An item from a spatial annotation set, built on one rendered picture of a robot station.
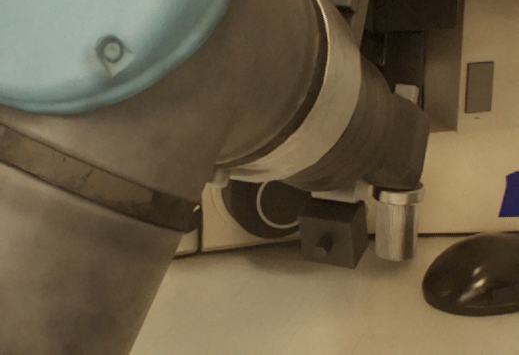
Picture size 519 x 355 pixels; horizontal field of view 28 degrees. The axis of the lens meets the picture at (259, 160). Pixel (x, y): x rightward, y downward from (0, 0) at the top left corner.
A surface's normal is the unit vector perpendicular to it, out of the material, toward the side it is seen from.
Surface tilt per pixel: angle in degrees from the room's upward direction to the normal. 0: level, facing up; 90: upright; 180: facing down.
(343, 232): 107
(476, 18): 90
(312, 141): 123
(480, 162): 49
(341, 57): 78
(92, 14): 60
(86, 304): 91
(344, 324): 0
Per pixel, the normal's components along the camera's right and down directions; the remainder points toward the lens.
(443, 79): -0.94, 0.10
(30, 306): 0.23, 0.11
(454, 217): 0.01, 0.29
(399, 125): 0.72, 0.06
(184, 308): 0.00, -0.96
